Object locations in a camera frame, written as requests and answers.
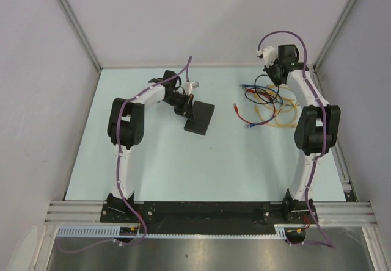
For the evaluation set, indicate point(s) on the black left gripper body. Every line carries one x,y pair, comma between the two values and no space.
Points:
178,101

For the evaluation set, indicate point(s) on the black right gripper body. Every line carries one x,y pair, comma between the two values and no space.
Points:
272,72

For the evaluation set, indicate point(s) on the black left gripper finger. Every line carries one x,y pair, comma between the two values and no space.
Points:
187,114
189,102

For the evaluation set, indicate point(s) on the black network switch box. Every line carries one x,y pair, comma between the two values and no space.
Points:
203,113

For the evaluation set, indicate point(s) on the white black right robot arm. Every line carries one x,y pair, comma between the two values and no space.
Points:
316,130

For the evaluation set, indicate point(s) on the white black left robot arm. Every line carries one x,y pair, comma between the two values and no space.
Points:
127,118

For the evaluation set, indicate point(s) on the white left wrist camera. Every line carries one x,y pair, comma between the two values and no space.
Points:
189,86

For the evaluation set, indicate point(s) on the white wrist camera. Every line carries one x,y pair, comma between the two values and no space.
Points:
189,86
268,54

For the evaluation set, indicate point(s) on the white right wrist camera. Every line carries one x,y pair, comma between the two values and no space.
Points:
268,54

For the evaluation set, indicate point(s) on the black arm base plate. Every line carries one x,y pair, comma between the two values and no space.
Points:
214,218

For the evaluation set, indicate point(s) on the aluminium frame post right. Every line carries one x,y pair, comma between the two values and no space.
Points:
337,28

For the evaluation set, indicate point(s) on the aluminium frame post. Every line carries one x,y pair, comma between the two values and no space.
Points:
337,28
80,34

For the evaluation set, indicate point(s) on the aluminium frame rail front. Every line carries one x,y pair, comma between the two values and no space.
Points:
331,214

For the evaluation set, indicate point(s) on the grey slotted cable duct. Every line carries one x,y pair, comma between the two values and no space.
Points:
118,232

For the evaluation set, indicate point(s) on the aluminium frame post left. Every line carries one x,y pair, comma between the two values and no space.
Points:
80,34

